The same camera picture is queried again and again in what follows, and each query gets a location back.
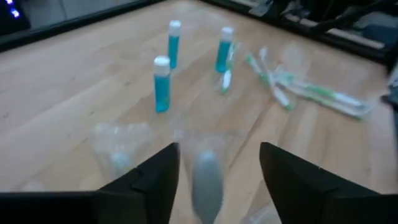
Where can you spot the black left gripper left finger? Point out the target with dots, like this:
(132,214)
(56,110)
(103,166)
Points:
(146,193)

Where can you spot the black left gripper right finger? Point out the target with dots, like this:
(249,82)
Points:
(304,196)

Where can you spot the blue mouthwash bottle white cap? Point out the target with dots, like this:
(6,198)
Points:
(162,93)
(223,56)
(173,49)

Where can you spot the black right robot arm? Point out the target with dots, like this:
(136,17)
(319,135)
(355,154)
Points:
(342,18)

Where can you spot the black device blue lights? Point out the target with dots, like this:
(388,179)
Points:
(12,23)

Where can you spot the black aluminium table frame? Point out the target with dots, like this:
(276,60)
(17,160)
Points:
(77,23)

